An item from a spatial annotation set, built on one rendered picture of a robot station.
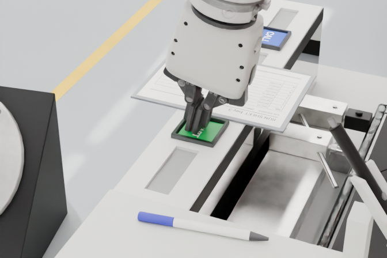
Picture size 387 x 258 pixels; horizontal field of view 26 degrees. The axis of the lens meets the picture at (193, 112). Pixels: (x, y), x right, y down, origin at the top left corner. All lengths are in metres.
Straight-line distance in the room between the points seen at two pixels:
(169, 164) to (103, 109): 1.88
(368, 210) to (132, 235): 0.25
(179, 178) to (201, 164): 0.03
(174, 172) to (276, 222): 0.14
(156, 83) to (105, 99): 1.79
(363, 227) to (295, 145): 0.37
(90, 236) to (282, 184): 0.31
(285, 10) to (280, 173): 0.34
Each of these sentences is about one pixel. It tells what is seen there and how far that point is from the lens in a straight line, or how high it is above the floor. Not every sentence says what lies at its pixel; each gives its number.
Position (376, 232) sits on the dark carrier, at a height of 0.90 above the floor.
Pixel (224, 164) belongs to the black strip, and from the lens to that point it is 1.00.
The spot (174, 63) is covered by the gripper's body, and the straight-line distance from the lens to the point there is 0.98.
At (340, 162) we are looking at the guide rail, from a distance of 1.21.
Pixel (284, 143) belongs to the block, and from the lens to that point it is 1.13.
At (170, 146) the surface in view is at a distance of 1.01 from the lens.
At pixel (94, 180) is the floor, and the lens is 2.54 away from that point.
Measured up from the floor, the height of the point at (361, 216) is 1.05.
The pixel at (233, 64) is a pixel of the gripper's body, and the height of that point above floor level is 1.08.
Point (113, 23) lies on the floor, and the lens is 3.41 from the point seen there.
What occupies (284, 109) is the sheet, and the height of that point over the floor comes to 0.96.
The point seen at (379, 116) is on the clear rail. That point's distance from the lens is 1.20.
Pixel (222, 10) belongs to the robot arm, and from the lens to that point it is 0.90.
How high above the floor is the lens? 1.55
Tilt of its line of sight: 33 degrees down
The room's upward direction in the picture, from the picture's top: straight up
